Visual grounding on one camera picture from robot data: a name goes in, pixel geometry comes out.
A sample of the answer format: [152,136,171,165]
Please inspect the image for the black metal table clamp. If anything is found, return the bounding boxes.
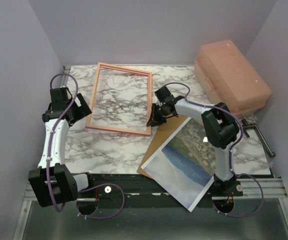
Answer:
[242,118,276,158]

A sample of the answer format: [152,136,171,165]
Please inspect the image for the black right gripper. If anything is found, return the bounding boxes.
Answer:
[149,103,168,127]

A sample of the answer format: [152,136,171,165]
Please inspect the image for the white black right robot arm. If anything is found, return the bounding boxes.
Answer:
[146,96,243,196]

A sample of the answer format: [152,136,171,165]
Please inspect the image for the aluminium front rail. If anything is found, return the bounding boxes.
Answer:
[23,177,288,201]

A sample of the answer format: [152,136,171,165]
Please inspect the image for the landscape photo print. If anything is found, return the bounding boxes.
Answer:
[141,118,216,212]

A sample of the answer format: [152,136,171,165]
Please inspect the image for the brown cardboard backing board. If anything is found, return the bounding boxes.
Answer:
[137,115,187,178]

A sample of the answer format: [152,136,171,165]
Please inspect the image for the translucent pink plastic box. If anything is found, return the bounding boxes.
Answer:
[194,40,272,119]

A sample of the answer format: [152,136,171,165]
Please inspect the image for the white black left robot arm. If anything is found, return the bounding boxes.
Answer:
[28,87,95,208]

